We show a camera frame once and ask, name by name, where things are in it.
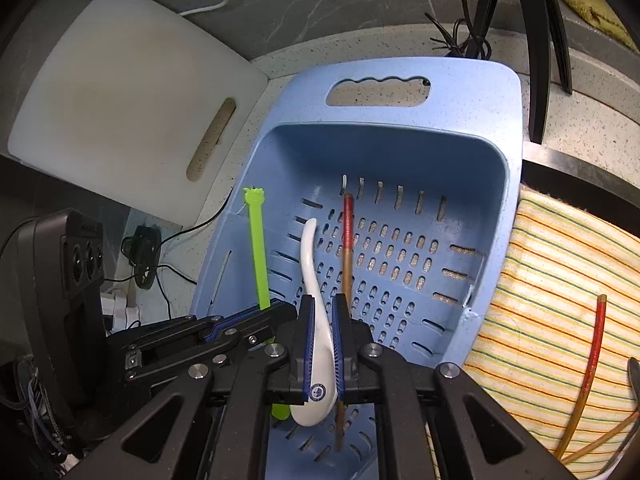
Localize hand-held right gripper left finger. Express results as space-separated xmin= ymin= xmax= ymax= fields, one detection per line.
xmin=65 ymin=295 xmax=317 ymax=480

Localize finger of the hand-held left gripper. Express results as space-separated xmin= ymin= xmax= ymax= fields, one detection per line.
xmin=125 ymin=327 xmax=279 ymax=383
xmin=107 ymin=302 xmax=300 ymax=357

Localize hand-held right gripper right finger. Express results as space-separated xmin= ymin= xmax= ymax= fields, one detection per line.
xmin=331 ymin=294 xmax=576 ymax=480

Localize green plastic spoon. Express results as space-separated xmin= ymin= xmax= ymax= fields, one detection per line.
xmin=243 ymin=187 xmax=292 ymax=423

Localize white emblem ceramic spoon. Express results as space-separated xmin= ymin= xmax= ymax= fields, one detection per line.
xmin=290 ymin=217 xmax=340 ymax=427

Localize single wooden chopstick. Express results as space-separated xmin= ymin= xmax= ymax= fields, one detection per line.
xmin=336 ymin=192 xmax=355 ymax=453

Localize blue plastic drain basket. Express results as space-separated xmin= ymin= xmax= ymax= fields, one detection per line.
xmin=190 ymin=57 xmax=525 ymax=480

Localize pile of red-tipped chopsticks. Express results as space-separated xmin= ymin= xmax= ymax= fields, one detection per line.
xmin=554 ymin=294 xmax=640 ymax=466

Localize white charger plugs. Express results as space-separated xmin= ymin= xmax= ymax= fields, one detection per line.
xmin=102 ymin=292 xmax=141 ymax=333

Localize white cutting board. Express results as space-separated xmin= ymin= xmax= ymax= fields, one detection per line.
xmin=7 ymin=0 xmax=268 ymax=226

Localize yellow striped cloth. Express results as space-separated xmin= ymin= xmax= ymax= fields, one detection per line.
xmin=425 ymin=182 xmax=640 ymax=480

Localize steel sink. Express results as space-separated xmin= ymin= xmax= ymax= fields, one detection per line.
xmin=520 ymin=142 xmax=640 ymax=241

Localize black tripod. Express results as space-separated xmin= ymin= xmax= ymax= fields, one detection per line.
xmin=470 ymin=0 xmax=573 ymax=143

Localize yellow sponge cloth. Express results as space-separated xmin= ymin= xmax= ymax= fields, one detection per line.
xmin=552 ymin=0 xmax=640 ymax=53

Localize thin black cable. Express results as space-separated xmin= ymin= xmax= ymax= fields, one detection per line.
xmin=100 ymin=192 xmax=236 ymax=286

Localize gripper wire bundle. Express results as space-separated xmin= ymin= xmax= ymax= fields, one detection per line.
xmin=15 ymin=355 xmax=76 ymax=461

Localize black tripod cable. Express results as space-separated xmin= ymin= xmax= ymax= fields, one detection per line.
xmin=425 ymin=0 xmax=493 ymax=58

